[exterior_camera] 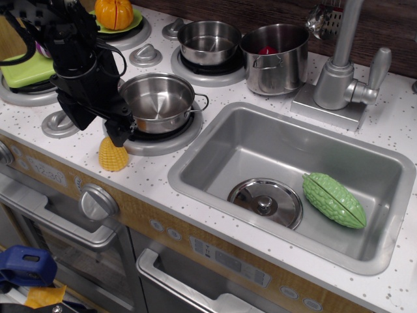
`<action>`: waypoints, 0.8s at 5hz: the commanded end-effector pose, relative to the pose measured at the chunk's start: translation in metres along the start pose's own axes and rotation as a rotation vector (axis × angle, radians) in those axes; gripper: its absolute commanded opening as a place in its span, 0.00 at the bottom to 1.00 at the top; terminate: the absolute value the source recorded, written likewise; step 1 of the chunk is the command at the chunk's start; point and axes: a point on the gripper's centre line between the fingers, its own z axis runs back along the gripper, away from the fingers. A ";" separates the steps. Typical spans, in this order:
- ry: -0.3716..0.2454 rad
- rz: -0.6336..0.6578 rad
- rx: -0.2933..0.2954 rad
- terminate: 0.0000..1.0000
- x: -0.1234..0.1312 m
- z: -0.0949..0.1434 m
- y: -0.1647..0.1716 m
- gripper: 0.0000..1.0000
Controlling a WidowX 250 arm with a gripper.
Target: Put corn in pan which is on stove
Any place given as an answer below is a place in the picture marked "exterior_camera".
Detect front left stove burner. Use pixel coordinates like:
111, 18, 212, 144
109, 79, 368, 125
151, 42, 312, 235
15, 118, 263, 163
1, 73, 57, 107

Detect small steel saucepan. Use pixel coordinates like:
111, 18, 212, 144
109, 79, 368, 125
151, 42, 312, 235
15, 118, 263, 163
177, 20, 242, 66

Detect back right stove burner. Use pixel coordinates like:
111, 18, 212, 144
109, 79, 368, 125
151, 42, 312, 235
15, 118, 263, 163
171, 47, 245, 87

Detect silver oven door handle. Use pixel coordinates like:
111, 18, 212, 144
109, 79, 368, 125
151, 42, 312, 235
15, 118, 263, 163
1, 174, 117, 252

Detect stove burner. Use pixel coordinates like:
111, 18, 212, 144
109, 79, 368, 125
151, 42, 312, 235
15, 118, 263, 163
1, 73, 57, 107
98, 18, 151, 51
124, 112, 203, 157
171, 47, 245, 87

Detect green toy cutting board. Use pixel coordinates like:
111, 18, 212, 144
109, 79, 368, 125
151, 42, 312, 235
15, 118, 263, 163
1, 52, 55, 88

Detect hanging metal utensils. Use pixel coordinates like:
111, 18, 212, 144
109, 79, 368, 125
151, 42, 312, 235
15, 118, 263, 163
305, 1, 343, 40

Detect tall steel pot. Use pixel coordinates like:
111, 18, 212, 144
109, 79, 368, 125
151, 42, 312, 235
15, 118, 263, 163
240, 24, 309, 96

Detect front right stove burner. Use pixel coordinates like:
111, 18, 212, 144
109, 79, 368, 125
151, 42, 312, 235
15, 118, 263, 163
124, 112, 203, 157

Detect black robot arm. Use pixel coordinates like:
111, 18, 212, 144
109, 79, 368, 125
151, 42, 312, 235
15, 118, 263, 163
1, 1, 136, 147

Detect blue clamp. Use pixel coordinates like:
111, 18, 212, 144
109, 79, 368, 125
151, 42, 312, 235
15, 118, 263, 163
1, 245, 57, 290

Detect orange toy pumpkin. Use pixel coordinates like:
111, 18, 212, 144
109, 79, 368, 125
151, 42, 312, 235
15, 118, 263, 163
94, 0, 134, 31

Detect silver dial far left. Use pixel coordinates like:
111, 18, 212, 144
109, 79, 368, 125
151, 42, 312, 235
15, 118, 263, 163
0, 142, 14, 165

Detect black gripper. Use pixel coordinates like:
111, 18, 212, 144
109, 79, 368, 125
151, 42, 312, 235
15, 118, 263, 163
50, 48, 136, 147

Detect silver dishwasher door handle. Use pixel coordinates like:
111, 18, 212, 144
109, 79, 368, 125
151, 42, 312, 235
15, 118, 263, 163
136, 248, 261, 312

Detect yellow toy corn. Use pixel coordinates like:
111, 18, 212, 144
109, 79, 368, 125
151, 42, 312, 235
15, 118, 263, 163
98, 137, 129, 171

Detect red toy in pot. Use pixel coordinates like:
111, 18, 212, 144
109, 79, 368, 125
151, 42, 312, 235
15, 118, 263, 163
258, 46, 278, 55

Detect green toy plate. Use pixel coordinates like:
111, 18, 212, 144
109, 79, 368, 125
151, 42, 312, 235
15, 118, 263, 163
90, 8, 143, 34

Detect silver toy faucet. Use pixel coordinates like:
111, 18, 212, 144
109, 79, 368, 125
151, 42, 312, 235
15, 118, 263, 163
291, 1, 392, 132

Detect steel pan with handles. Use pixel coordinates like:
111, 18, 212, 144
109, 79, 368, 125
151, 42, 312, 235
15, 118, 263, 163
119, 73, 209, 134

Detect yellow tape piece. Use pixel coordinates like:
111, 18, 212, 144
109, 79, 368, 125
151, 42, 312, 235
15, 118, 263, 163
24, 285, 66, 309

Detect black cable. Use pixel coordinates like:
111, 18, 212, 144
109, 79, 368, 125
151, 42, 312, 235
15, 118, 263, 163
0, 6, 36, 65

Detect back left stove burner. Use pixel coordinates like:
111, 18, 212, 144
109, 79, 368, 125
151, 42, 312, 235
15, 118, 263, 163
98, 18, 151, 51

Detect purple striped toy onion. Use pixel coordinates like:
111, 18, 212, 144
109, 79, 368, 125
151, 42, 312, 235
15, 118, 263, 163
35, 42, 51, 59

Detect grey stove knob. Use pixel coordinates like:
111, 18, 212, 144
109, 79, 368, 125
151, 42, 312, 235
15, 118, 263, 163
129, 44, 163, 68
41, 110, 79, 139
162, 18, 185, 40

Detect green toy bitter gourd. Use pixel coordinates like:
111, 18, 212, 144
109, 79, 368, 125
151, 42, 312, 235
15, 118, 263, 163
302, 172, 367, 229

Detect grey stove knob front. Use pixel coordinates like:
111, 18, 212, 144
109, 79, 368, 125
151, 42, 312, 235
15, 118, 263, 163
41, 110, 79, 139

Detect silver oven dial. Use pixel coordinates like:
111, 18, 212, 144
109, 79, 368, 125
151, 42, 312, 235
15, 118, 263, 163
78, 183, 119, 221

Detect grey stove knob back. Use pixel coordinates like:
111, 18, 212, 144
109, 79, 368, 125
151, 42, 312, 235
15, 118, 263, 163
162, 18, 185, 40

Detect grey sink basin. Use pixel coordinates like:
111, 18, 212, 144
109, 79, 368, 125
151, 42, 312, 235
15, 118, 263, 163
168, 102, 416, 275

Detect steel pot lid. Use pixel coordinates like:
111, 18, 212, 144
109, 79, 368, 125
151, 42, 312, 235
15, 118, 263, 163
227, 178, 303, 230

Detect grey stove knob middle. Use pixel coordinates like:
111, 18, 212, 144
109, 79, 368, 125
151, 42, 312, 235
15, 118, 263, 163
129, 44, 163, 68

